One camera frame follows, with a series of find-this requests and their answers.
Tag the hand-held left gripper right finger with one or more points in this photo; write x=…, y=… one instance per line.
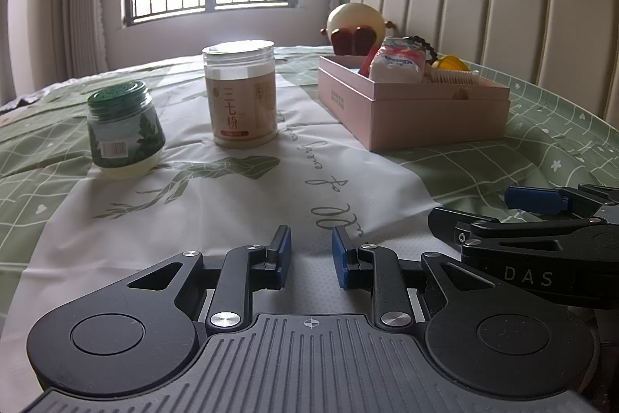
x=338, y=258

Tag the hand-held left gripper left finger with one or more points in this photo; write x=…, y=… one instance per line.
x=285, y=248

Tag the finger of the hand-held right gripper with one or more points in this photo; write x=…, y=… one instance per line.
x=532, y=199
x=483, y=231

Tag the pink cardboard box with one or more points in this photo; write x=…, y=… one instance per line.
x=425, y=118

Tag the yellow toy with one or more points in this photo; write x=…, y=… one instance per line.
x=450, y=63

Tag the blue white snack packet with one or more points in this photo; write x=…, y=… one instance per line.
x=396, y=64

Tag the green checked bed sheet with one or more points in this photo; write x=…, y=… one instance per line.
x=508, y=166

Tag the white printed cloth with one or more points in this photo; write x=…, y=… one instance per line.
x=232, y=200

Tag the cotton swab pack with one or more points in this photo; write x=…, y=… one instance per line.
x=454, y=77

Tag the clear jar with powder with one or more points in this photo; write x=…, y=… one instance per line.
x=242, y=103

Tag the beige padded headboard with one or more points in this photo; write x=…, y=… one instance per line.
x=532, y=26

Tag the green lidded jar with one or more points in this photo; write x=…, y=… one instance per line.
x=123, y=132

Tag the cream round plush toy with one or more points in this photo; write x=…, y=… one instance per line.
x=353, y=18

